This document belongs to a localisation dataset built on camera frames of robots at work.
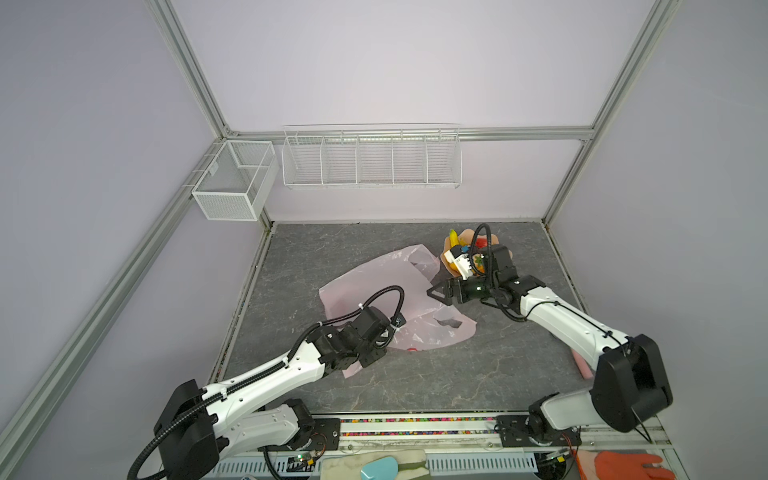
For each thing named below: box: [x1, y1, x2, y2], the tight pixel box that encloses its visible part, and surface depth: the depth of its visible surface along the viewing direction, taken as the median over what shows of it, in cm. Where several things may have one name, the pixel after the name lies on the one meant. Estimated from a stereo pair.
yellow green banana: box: [449, 228, 459, 248], surface depth 107 cm
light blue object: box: [360, 455, 399, 480], surface depth 70 cm
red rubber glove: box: [594, 451, 676, 480], surface depth 71 cm
